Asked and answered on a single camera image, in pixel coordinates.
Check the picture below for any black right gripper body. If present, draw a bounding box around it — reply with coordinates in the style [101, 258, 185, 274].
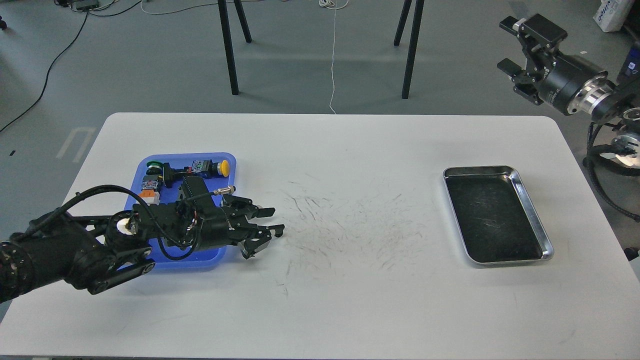
[537, 54, 616, 116]

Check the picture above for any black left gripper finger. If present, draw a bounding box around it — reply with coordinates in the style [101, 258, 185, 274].
[238, 224, 285, 260]
[221, 194, 275, 219]

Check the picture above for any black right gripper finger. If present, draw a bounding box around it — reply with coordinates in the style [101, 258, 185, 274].
[499, 14, 568, 76]
[497, 58, 544, 106]

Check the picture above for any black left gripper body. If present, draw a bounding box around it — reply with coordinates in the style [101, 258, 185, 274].
[192, 205, 242, 252]

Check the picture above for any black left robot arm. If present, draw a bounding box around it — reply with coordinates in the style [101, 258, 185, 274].
[1, 194, 285, 302]

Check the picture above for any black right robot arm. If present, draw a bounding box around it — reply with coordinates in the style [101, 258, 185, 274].
[497, 14, 639, 177]

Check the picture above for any yellow push button part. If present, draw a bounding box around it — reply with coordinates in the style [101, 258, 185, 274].
[164, 159, 231, 180]

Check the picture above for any green push button part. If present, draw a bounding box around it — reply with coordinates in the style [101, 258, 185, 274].
[138, 161, 165, 205]

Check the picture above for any blue plastic tray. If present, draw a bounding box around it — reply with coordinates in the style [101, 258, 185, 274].
[122, 152, 237, 272]

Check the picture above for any black table leg right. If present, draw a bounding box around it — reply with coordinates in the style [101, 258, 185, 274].
[393, 0, 425, 100]

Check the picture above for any black table leg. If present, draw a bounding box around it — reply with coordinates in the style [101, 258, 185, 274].
[393, 0, 425, 100]
[217, 0, 253, 96]

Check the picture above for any silver metal tray black mat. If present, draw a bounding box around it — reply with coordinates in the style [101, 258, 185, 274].
[443, 165, 555, 267]

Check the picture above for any black table leg left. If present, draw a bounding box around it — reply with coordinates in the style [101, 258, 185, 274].
[217, 0, 253, 96]

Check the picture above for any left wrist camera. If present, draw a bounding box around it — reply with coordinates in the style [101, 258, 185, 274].
[176, 176, 236, 213]

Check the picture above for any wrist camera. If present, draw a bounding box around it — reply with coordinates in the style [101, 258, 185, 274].
[176, 176, 236, 213]
[615, 41, 640, 85]

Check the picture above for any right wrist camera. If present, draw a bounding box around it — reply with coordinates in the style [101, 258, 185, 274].
[615, 41, 640, 85]

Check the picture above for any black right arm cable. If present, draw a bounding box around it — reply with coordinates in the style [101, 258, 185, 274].
[582, 122, 640, 223]

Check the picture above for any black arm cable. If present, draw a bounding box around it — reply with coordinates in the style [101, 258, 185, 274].
[25, 185, 201, 261]
[582, 122, 640, 223]

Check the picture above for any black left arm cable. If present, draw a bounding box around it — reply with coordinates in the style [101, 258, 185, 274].
[25, 185, 201, 261]

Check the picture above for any white cable on floor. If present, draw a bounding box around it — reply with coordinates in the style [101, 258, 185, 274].
[140, 0, 350, 115]

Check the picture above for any black cable on floor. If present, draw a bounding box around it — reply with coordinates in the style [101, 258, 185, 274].
[0, 0, 143, 134]

